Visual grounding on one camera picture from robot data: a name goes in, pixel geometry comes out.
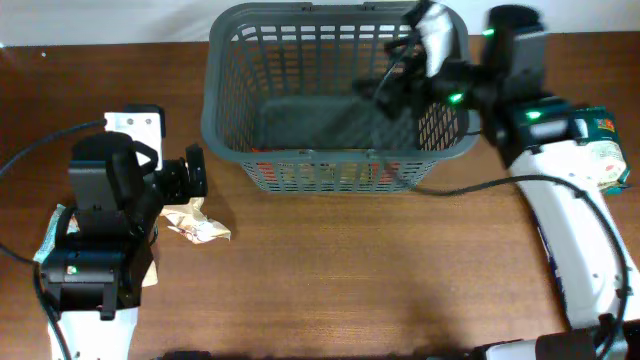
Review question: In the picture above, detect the cream snack bag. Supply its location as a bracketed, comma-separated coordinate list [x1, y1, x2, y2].
[161, 197, 231, 244]

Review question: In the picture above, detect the green tortilla wrap package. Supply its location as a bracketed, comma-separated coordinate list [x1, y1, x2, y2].
[574, 106, 631, 195]

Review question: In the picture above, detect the blue Kleenex tissue multipack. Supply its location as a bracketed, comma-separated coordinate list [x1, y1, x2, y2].
[537, 225, 566, 306]

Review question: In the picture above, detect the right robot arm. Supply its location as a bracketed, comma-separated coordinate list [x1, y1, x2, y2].
[362, 1, 639, 359]

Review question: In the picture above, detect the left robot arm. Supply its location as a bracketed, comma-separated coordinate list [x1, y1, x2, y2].
[33, 132, 208, 359]

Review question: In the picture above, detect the grey plastic basket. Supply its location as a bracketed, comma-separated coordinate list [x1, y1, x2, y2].
[201, 1, 480, 193]

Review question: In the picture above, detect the cream brown snack wrapper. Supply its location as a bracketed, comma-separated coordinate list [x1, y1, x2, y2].
[141, 261, 158, 287]

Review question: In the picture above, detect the teal snack bar wrapper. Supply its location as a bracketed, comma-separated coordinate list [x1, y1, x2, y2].
[33, 204, 66, 263]

